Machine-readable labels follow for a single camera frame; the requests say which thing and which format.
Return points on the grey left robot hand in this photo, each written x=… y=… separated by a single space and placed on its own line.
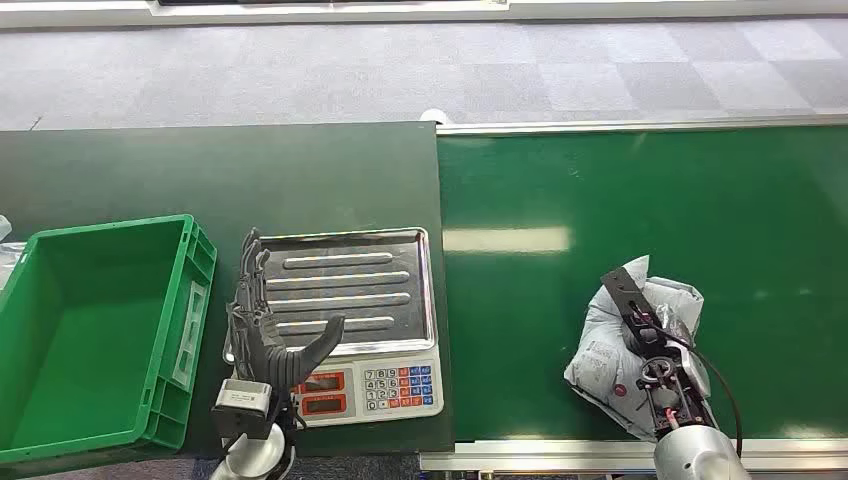
x=265 y=344

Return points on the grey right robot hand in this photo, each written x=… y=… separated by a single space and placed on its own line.
x=674 y=328

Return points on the grey plastic mailer package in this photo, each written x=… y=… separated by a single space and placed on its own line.
x=596 y=358

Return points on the white conveyor roller cap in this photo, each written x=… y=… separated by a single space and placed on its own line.
x=434 y=116

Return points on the steel weighing pan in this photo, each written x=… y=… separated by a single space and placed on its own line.
x=371 y=278

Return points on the white electronic scale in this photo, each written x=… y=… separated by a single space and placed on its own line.
x=391 y=391

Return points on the green plastic crate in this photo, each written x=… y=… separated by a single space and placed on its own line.
x=93 y=344

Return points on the dark green table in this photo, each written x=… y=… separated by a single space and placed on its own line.
x=199 y=172

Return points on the clear plastic bag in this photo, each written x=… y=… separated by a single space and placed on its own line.
x=8 y=255

